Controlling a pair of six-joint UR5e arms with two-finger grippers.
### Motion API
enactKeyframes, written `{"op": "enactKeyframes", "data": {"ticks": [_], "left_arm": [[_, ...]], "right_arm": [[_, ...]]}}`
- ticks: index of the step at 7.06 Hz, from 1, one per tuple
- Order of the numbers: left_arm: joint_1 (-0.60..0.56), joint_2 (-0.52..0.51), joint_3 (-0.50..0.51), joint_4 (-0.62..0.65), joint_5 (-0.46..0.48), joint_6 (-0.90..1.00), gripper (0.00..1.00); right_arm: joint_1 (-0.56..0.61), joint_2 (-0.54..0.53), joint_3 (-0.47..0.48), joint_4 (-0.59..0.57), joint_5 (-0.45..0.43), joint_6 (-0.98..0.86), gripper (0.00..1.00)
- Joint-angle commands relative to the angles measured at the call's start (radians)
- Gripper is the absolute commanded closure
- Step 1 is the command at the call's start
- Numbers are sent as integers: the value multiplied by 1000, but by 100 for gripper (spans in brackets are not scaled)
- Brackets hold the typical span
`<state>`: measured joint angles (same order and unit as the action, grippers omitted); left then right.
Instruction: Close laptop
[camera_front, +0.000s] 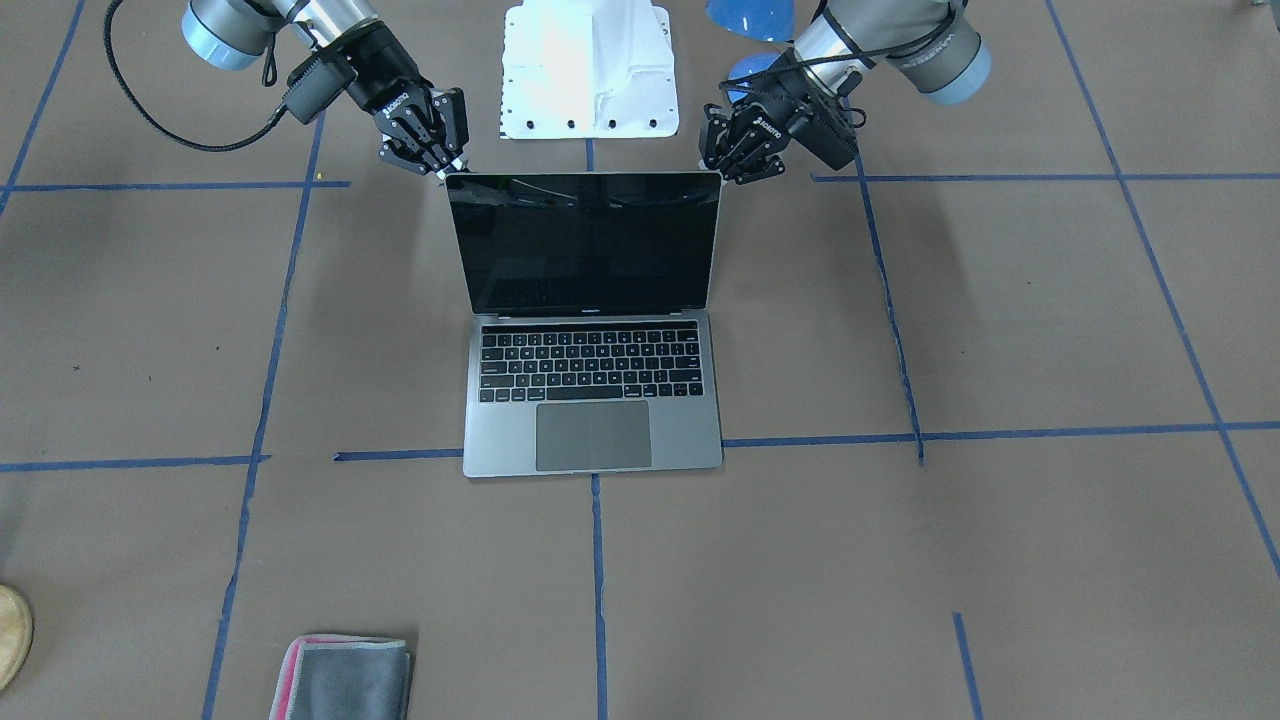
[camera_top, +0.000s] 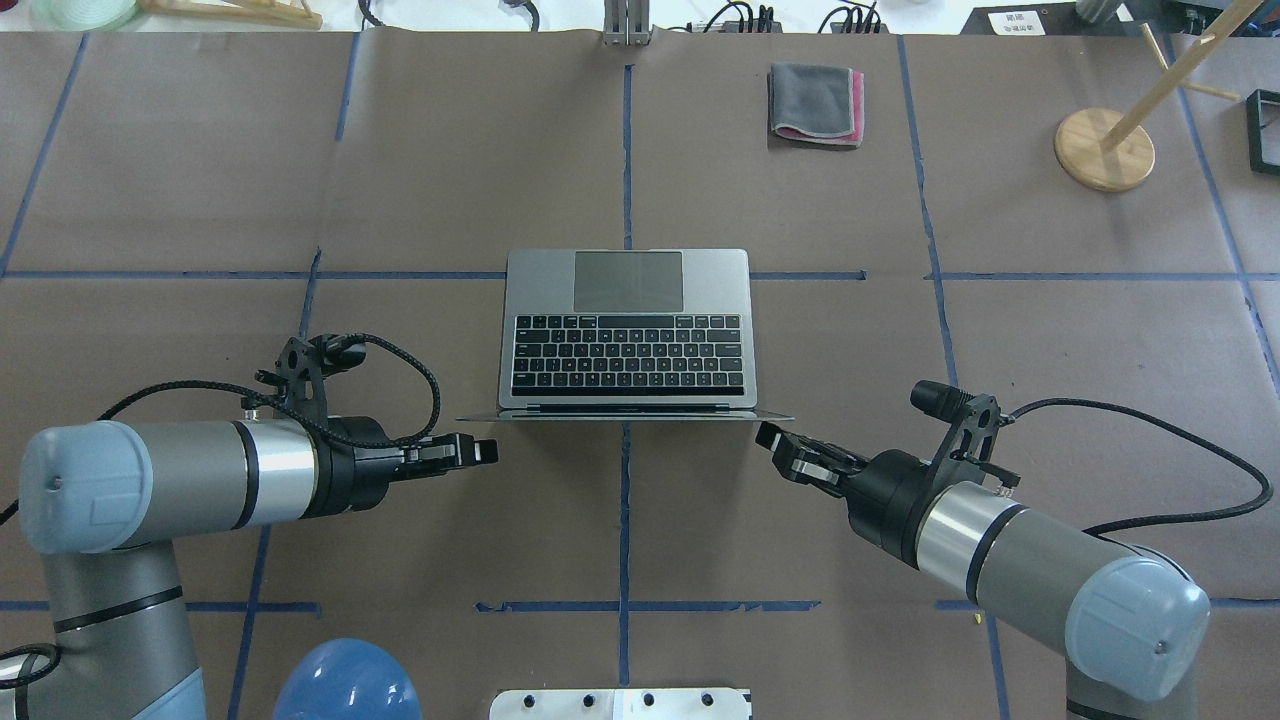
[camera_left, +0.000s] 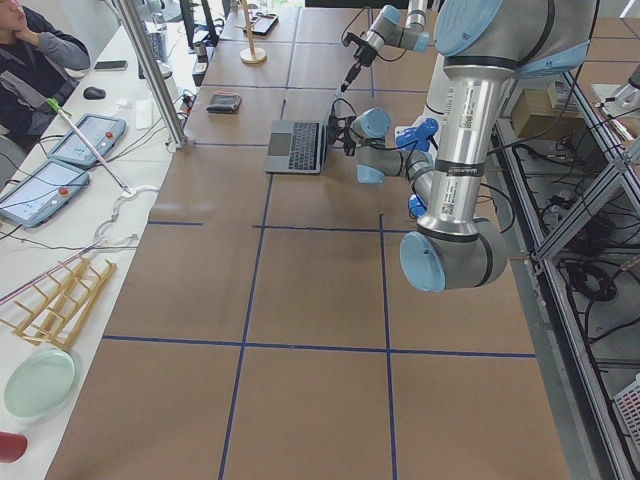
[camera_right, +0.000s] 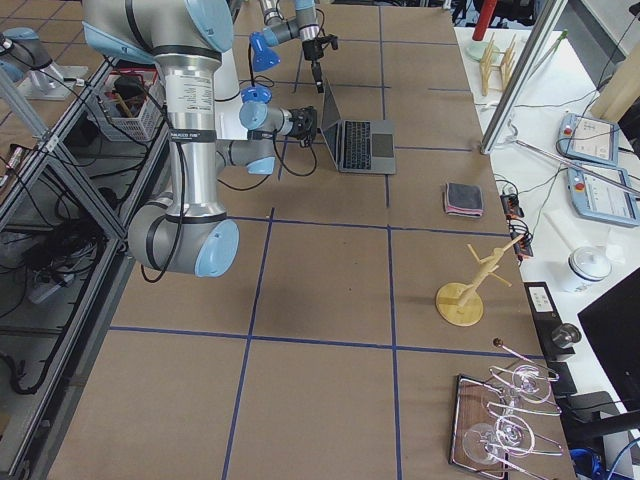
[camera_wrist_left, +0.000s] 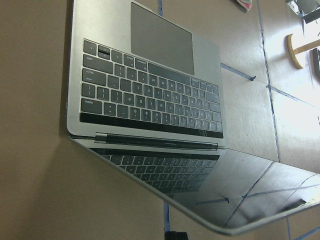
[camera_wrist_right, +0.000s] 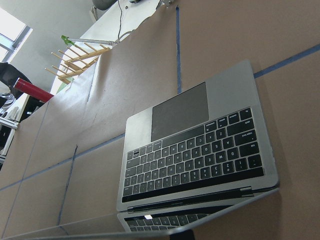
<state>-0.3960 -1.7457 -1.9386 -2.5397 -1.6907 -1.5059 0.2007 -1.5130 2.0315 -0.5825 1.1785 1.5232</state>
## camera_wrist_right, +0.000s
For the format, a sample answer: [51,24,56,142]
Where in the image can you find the grey laptop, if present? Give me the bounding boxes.
[116,60,279,235]

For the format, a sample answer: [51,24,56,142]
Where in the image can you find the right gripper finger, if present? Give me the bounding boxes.
[169,229,194,240]

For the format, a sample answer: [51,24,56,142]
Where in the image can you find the wooden dish rack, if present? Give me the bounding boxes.
[45,42,111,85]

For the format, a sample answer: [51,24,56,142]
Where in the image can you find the red cylinder cup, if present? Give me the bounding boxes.
[13,78,54,103]

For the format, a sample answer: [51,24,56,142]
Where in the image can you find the metal grabber stick green tip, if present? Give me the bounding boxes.
[60,35,121,46]

